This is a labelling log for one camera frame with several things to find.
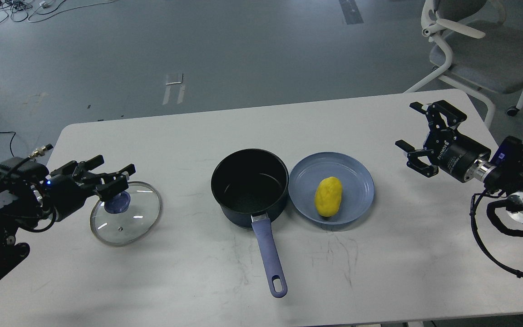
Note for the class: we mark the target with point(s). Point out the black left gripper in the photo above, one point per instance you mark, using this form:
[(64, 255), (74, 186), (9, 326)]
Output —
[(68, 189)]

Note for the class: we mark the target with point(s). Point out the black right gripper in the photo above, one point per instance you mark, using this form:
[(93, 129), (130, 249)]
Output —
[(456, 156)]

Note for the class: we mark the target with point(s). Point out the glass pot lid blue knob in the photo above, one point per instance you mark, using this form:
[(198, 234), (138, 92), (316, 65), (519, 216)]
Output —
[(127, 217)]

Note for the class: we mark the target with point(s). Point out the yellow potato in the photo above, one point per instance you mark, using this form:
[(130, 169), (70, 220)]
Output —
[(328, 196)]

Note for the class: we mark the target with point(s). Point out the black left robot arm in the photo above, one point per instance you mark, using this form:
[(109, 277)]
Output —
[(33, 198)]

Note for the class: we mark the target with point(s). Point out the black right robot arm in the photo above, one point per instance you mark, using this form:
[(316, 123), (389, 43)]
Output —
[(502, 177)]

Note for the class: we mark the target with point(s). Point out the blue round plate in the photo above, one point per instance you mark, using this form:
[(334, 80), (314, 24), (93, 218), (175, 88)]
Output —
[(358, 187)]

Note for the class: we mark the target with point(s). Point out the white grey office chair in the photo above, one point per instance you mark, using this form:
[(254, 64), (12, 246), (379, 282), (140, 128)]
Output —
[(474, 56)]

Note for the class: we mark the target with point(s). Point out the dark blue saucepan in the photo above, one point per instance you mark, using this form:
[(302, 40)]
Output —
[(251, 187)]

